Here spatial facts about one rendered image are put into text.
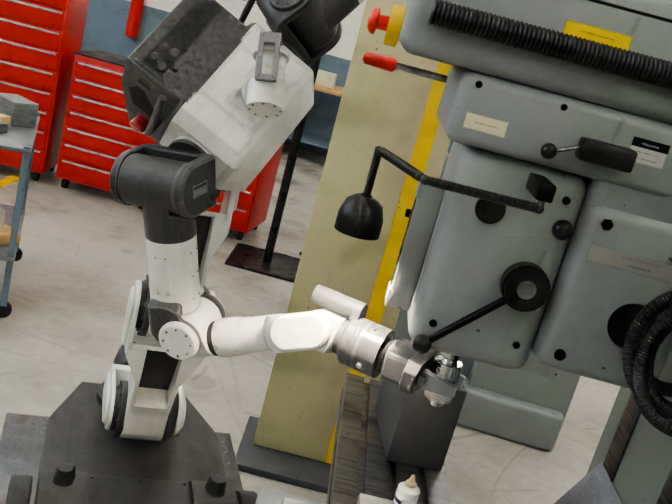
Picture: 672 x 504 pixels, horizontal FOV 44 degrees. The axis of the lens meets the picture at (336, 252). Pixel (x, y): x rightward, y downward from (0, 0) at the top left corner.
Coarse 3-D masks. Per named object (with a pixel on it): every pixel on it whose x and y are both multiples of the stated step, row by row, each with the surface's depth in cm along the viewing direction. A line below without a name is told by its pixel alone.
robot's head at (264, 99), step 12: (264, 48) 138; (264, 60) 138; (288, 60) 141; (264, 72) 137; (252, 84) 137; (264, 84) 136; (276, 84) 136; (252, 96) 136; (264, 96) 135; (276, 96) 136; (252, 108) 138; (264, 108) 138; (276, 108) 137
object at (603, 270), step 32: (576, 224) 120; (608, 224) 116; (640, 224) 116; (576, 256) 118; (608, 256) 118; (640, 256) 117; (576, 288) 119; (608, 288) 119; (640, 288) 119; (544, 320) 124; (576, 320) 120; (608, 320) 120; (544, 352) 122; (576, 352) 122; (608, 352) 122
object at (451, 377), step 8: (432, 368) 136; (440, 376) 135; (448, 376) 134; (456, 376) 135; (456, 384) 136; (424, 392) 138; (432, 392) 136; (432, 400) 136; (440, 400) 136; (448, 400) 136
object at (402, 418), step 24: (384, 384) 185; (384, 408) 180; (408, 408) 166; (432, 408) 166; (456, 408) 166; (384, 432) 175; (408, 432) 167; (432, 432) 167; (408, 456) 169; (432, 456) 169
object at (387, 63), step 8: (368, 56) 133; (376, 56) 133; (384, 56) 133; (368, 64) 133; (376, 64) 133; (384, 64) 133; (392, 64) 132; (400, 64) 133; (408, 72) 134; (416, 72) 133; (424, 72) 133; (432, 72) 133; (440, 80) 133
